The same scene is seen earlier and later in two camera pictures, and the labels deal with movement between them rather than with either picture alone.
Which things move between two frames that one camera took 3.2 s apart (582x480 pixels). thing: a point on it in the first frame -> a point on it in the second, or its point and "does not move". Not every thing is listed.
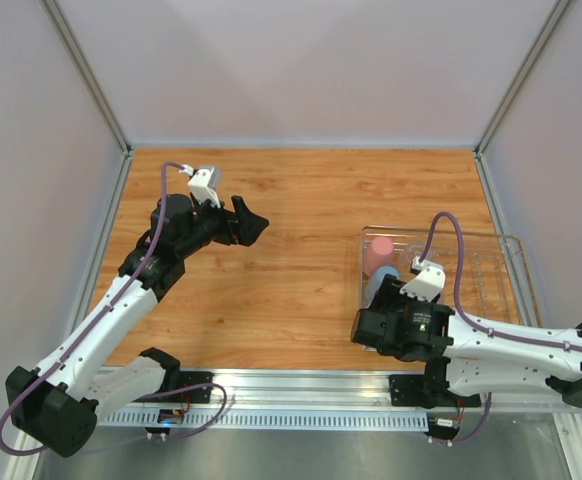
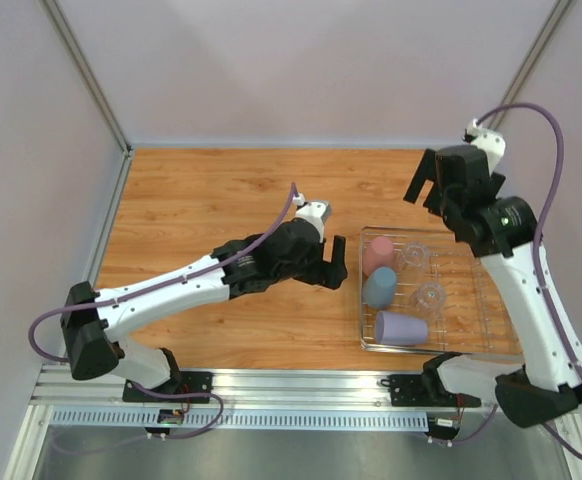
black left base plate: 183,386 does not move
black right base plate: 426,390 does not move
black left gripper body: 211,224 -> 311,270
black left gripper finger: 247,225 -> 334,272
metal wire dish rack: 483,271 does not move
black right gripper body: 371,327 -> 441,182
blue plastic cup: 376,280 does not move
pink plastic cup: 379,254 does not move
